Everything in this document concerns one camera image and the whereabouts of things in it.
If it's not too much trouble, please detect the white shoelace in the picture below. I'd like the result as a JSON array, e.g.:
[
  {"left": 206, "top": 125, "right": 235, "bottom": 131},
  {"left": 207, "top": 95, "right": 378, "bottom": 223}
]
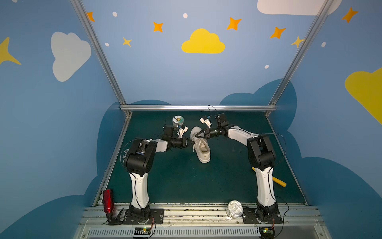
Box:
[{"left": 193, "top": 138, "right": 210, "bottom": 153}]

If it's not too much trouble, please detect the white sneaker shoe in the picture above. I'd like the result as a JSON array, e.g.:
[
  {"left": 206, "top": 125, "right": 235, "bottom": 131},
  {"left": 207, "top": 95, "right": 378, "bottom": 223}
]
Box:
[{"left": 190, "top": 126, "right": 211, "bottom": 163}]

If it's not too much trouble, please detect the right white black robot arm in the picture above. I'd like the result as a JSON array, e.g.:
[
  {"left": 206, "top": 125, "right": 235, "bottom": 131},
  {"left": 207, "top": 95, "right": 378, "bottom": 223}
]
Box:
[{"left": 191, "top": 113, "right": 283, "bottom": 224}]

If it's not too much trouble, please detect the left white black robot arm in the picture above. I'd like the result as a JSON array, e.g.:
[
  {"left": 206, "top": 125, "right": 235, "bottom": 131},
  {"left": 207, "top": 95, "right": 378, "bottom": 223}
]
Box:
[{"left": 122, "top": 125, "right": 194, "bottom": 225}]

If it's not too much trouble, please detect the round sunflower label canister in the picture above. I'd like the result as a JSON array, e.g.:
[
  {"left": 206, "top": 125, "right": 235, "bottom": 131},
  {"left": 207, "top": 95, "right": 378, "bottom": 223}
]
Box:
[{"left": 172, "top": 115, "right": 184, "bottom": 127}]

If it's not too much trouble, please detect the blue dotted work glove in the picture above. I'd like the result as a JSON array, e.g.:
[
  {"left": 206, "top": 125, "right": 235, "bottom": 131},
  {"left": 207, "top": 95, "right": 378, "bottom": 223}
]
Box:
[{"left": 122, "top": 149, "right": 129, "bottom": 159}]

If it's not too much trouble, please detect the yellow plastic scoop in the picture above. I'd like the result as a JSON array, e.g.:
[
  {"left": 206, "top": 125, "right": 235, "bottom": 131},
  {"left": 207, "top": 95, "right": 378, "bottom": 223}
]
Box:
[{"left": 252, "top": 167, "right": 287, "bottom": 188}]

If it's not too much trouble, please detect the red bottle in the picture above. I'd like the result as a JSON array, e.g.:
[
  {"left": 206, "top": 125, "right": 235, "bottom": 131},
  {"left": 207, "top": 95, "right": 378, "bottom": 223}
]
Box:
[{"left": 102, "top": 189, "right": 114, "bottom": 215}]

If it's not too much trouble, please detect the left small circuit board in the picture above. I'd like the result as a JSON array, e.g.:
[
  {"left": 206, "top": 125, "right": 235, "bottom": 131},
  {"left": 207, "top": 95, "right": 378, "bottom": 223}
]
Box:
[{"left": 133, "top": 227, "right": 152, "bottom": 239}]

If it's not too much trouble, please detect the small circuit board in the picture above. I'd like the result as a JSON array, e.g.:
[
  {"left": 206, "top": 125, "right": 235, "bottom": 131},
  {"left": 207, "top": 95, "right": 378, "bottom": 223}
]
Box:
[
  {"left": 259, "top": 227, "right": 275, "bottom": 239},
  {"left": 133, "top": 227, "right": 152, "bottom": 239}
]

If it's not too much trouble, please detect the right small circuit board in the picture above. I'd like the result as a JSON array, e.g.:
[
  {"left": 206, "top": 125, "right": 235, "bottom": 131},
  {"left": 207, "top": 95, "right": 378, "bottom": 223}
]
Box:
[{"left": 259, "top": 227, "right": 275, "bottom": 239}]

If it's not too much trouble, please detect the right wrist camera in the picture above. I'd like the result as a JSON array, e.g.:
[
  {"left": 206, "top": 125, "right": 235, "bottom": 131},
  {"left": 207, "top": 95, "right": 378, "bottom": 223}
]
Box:
[{"left": 200, "top": 116, "right": 211, "bottom": 128}]

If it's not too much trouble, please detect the aluminium frame right post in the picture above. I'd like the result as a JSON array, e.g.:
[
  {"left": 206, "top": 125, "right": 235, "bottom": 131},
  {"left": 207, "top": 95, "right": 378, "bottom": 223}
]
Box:
[{"left": 265, "top": 0, "right": 334, "bottom": 118}]

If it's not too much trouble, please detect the aluminium frame post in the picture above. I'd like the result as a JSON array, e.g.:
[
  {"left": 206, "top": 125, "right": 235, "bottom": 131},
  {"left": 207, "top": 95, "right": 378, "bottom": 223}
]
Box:
[
  {"left": 70, "top": 0, "right": 126, "bottom": 107},
  {"left": 265, "top": 0, "right": 334, "bottom": 118}
]

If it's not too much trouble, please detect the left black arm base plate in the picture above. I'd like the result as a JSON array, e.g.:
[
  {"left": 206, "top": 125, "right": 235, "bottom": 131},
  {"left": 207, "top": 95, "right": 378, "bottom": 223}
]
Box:
[{"left": 122, "top": 209, "right": 164, "bottom": 225}]

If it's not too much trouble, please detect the aluminium frame left post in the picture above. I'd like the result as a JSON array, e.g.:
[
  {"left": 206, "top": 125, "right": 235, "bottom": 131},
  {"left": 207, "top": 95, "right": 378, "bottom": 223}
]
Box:
[{"left": 70, "top": 0, "right": 126, "bottom": 107}]

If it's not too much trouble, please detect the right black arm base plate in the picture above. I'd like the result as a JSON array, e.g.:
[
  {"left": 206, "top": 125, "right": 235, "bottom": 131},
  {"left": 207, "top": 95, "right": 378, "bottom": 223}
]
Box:
[{"left": 242, "top": 205, "right": 283, "bottom": 224}]

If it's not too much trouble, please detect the aluminium front rail base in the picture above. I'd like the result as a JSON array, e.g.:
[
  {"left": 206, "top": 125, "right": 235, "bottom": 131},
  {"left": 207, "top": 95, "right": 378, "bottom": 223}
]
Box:
[{"left": 74, "top": 203, "right": 331, "bottom": 239}]

